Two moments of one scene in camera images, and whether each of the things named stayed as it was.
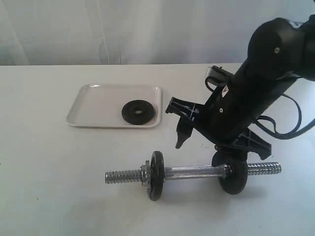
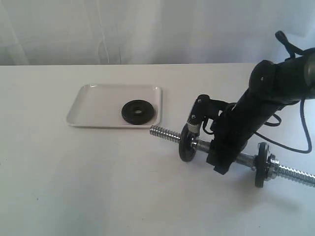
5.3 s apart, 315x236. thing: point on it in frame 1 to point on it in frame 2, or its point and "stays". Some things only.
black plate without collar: x=236 y=166 to x=187 y=150
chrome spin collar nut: x=145 y=173 to x=272 y=166
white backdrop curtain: x=57 y=32 stays
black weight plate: x=147 y=115 stays
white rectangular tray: x=101 y=105 stays
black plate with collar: x=157 y=175 to x=261 y=163
